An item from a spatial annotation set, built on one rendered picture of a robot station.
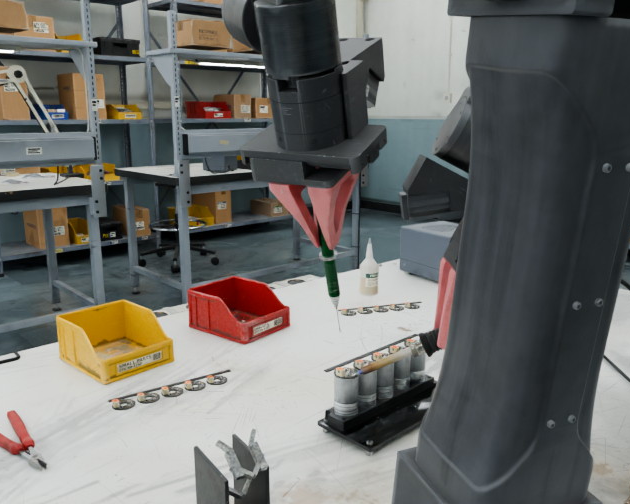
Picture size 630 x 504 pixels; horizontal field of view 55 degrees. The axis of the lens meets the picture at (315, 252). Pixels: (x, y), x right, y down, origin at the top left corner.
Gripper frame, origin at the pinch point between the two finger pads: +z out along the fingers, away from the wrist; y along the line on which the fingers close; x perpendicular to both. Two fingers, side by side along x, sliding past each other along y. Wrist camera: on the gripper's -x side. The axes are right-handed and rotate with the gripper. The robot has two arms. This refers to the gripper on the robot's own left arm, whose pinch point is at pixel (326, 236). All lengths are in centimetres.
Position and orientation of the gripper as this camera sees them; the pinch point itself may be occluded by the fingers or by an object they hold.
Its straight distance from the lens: 52.8
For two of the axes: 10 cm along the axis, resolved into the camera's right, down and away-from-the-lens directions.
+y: -8.9, -1.4, 4.4
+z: 1.3, 8.5, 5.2
